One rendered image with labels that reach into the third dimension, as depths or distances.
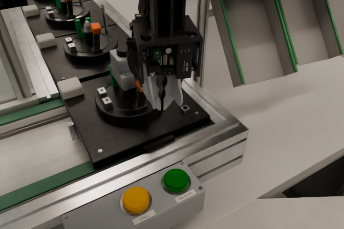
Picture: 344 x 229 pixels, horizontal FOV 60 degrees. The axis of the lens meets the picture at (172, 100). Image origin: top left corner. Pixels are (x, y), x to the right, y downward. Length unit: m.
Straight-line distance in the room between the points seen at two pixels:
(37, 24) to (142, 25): 0.70
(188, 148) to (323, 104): 0.46
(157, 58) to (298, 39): 0.50
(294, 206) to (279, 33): 0.36
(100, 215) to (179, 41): 0.28
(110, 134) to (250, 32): 0.37
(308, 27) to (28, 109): 0.67
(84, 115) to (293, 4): 0.55
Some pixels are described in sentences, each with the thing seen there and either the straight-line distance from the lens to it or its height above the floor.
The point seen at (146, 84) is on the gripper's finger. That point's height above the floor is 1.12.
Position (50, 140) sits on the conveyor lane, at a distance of 0.66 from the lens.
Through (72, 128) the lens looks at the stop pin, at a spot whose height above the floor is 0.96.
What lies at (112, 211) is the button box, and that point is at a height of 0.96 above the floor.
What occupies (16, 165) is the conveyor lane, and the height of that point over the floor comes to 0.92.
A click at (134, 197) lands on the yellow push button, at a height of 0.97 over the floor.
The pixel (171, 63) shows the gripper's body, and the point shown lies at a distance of 0.35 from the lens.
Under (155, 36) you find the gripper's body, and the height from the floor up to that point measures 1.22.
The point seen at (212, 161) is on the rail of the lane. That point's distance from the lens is 0.58.
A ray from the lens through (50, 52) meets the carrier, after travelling 0.85.
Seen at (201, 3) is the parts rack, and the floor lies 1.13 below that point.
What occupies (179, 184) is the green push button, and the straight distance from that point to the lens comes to 0.47.
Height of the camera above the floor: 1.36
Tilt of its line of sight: 39 degrees down
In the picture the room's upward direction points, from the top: straight up
